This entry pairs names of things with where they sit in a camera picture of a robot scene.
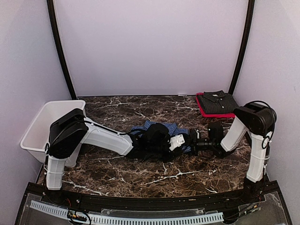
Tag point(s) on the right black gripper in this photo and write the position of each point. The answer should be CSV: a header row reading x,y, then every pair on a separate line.
x,y
193,143

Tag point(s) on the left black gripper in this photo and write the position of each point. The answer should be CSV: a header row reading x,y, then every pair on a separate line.
x,y
175,155

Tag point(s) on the blue checked shirt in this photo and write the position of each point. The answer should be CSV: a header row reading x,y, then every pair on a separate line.
x,y
173,129

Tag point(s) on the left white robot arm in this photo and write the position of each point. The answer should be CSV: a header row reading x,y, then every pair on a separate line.
x,y
73,129

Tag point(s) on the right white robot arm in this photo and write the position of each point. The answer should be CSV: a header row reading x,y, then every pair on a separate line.
x,y
255,121

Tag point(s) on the white plastic laundry basket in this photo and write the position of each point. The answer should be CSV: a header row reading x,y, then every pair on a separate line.
x,y
37,135

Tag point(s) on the red folded garment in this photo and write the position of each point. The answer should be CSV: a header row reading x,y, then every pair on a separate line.
x,y
215,115

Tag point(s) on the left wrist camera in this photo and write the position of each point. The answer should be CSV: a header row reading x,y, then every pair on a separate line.
x,y
157,139

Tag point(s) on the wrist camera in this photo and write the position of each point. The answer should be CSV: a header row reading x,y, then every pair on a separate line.
x,y
215,131
157,139

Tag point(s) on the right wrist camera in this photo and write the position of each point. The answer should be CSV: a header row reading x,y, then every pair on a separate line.
x,y
215,131

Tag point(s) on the white slotted cable duct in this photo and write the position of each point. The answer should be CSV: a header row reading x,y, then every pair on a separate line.
x,y
101,219

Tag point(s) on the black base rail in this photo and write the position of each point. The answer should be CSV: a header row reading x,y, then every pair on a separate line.
x,y
227,201

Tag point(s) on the right black frame post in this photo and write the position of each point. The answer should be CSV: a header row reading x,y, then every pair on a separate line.
x,y
243,46

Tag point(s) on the black frame post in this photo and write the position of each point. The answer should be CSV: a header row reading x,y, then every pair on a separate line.
x,y
243,46
59,48

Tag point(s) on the left black frame post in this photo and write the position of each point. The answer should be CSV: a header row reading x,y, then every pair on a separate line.
x,y
59,48

